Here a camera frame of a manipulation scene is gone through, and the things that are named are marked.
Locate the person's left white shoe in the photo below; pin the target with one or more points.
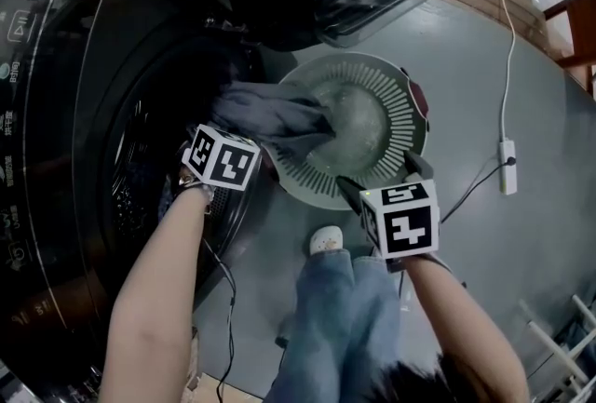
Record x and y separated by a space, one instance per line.
326 240

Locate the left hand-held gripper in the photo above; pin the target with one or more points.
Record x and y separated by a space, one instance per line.
228 166

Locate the wooden sink cabinet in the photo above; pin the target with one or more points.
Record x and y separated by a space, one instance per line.
582 33

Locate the person's blue jeans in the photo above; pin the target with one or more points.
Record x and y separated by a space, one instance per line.
335 322

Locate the white frame rack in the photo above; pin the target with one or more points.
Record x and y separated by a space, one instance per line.
559 350

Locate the person's left forearm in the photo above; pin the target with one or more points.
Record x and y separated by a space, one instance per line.
153 299

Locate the green laundry basket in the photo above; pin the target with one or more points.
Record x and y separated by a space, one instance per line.
358 136

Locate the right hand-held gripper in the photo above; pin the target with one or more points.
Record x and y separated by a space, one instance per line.
410 229

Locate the dark grey garment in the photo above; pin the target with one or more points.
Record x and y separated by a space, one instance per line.
270 117

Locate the black washing machine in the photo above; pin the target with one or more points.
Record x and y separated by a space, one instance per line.
70 112

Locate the person's right forearm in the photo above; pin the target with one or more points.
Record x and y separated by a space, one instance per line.
461 322

